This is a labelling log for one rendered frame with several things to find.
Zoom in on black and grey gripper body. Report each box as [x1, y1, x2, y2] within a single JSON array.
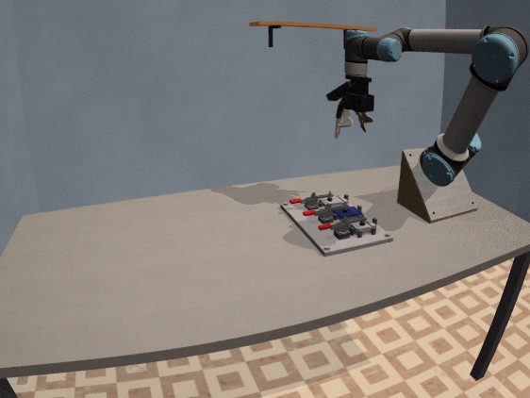
[[342, 75, 374, 112]]

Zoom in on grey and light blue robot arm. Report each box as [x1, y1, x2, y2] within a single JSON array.
[[344, 25, 529, 187]]

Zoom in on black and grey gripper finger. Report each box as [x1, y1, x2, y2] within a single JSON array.
[[356, 112, 373, 132], [335, 98, 353, 139]]

